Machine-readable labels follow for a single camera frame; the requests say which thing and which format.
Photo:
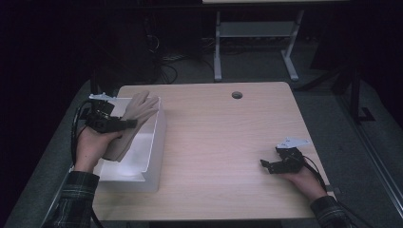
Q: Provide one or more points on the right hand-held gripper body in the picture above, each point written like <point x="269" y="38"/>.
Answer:
<point x="293" y="161"/>

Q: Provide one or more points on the aluminium rail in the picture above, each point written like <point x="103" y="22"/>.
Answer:
<point x="53" y="209"/>
<point x="374" y="152"/>

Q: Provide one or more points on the person's right hand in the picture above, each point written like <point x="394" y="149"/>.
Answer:
<point x="309" y="183"/>

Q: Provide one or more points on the white cardboard box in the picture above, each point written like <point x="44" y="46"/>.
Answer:
<point x="149" y="158"/>

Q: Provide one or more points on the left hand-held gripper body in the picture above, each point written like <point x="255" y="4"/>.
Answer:
<point x="103" y="122"/>

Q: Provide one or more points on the person's left hand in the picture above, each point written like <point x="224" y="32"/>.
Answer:
<point x="90" y="148"/>

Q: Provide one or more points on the white metal desk frame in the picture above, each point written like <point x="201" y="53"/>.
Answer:
<point x="253" y="30"/>

